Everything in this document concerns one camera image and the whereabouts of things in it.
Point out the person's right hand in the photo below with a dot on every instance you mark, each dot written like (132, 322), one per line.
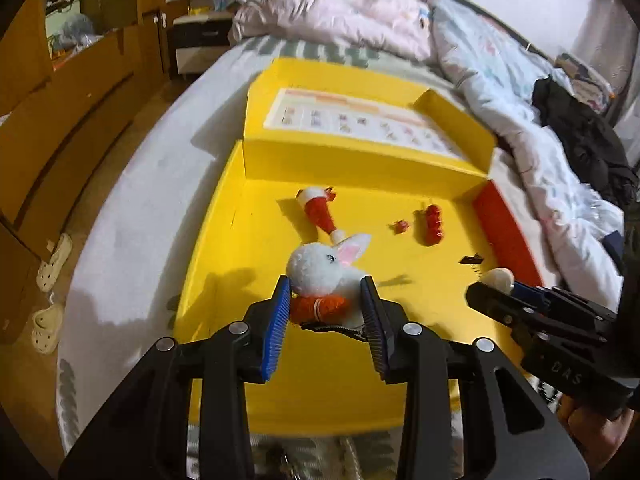
(595, 435)

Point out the yellow cardboard box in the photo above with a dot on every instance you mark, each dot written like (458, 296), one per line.
(320, 395)

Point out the dark nightstand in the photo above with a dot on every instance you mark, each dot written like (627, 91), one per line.
(200, 40)

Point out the wooden wardrobe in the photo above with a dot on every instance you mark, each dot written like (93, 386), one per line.
(75, 110)

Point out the light floral quilt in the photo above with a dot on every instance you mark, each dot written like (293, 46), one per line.
(505, 90)

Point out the dark bed headboard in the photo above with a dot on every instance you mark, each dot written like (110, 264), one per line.
(537, 50)

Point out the blue plastic bag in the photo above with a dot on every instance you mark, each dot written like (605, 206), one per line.
(72, 32)

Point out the pink quilt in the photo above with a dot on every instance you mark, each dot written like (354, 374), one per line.
(340, 20)

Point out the beige slipper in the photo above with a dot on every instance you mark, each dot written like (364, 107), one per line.
(54, 262)
(47, 327)

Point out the small red flower charm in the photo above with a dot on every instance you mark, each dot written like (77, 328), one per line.
(400, 226)

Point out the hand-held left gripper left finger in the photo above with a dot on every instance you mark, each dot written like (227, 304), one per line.
(276, 332)

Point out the small black clasp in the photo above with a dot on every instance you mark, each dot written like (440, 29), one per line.
(471, 260)

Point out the white gourd pendant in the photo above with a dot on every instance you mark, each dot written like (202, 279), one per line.
(500, 276)

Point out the red white plush charm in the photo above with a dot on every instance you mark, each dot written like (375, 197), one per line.
(318, 210)

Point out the dark blue small box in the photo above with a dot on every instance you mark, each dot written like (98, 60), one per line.
(614, 247)

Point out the green patterned bed sheet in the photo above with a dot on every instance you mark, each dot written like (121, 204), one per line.
(140, 200)

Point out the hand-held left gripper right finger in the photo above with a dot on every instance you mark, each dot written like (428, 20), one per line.
(375, 332)

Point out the red bead charm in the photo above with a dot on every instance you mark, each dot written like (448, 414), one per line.
(431, 222)

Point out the colourful printed pillow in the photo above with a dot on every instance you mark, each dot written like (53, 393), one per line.
(582, 77)

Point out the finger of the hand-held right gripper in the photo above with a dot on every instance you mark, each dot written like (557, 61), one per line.
(500, 305)
(532, 294)

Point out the black clothing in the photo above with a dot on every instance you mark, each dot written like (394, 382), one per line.
(585, 140)

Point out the printed instruction sheet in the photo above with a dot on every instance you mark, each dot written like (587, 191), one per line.
(350, 122)

